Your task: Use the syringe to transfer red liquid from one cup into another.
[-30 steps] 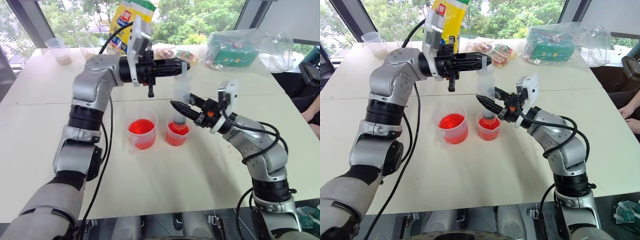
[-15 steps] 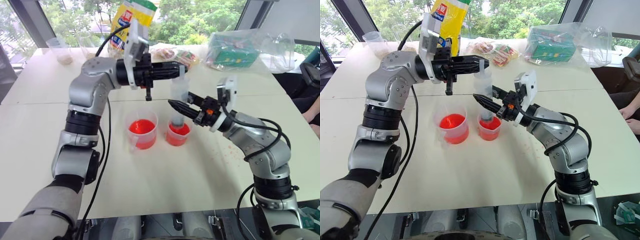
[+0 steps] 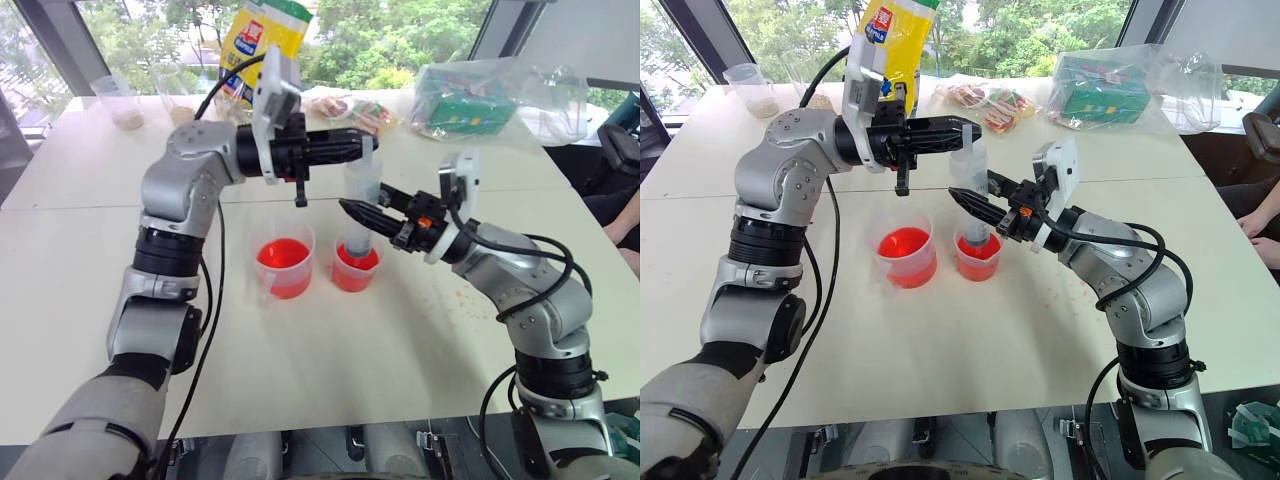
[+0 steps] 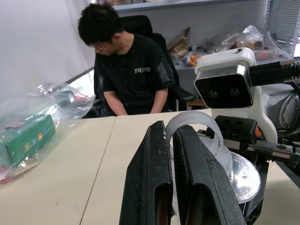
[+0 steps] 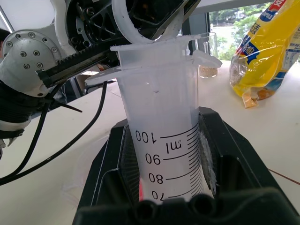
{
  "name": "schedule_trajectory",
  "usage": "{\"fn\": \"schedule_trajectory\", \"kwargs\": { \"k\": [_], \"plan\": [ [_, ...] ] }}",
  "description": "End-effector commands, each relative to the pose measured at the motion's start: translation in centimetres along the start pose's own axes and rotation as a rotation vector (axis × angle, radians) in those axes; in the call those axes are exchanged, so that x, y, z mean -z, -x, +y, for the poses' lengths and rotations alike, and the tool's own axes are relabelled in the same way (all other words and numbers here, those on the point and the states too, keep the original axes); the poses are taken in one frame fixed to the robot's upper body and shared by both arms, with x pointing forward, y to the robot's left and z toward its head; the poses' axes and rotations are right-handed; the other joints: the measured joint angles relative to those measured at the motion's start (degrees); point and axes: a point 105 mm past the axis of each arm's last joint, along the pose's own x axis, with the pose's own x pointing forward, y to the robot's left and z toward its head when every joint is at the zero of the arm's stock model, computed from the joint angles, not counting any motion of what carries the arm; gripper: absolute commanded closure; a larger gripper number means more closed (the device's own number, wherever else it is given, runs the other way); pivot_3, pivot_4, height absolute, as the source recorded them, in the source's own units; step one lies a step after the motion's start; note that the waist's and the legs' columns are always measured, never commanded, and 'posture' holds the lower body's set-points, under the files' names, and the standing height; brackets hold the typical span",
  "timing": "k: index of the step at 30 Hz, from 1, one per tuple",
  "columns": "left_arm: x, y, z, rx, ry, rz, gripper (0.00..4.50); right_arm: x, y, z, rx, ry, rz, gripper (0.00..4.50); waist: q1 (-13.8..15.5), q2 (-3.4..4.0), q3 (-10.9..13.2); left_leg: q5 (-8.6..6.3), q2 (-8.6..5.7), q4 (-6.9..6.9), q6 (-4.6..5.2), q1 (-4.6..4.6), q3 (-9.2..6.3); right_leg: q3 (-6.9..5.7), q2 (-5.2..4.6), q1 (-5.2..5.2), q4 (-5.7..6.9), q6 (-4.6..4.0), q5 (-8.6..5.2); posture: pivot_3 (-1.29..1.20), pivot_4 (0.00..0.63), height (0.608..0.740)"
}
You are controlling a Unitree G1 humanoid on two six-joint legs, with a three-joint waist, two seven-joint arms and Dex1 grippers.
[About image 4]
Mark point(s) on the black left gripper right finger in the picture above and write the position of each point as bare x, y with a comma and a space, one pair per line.
201, 187

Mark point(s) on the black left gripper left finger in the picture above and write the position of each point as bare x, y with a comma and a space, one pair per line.
145, 178

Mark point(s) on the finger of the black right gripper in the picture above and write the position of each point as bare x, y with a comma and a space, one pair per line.
257, 204

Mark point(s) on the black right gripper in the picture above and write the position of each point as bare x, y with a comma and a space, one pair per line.
236, 131

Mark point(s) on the black office chair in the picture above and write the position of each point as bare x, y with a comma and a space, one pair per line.
173, 84

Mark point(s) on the pile of clear plastic bags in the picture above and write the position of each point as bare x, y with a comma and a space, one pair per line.
236, 39

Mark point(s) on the brown cardboard box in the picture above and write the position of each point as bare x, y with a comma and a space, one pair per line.
179, 44

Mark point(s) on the person in black t-shirt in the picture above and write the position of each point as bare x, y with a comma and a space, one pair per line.
131, 70

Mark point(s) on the grey metal shelf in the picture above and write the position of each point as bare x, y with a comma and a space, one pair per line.
211, 14

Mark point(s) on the clear plastic bag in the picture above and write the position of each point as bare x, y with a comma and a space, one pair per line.
47, 105

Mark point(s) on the green cardboard box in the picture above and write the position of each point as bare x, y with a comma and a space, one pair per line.
25, 138

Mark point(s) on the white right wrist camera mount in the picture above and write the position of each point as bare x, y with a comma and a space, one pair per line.
234, 61

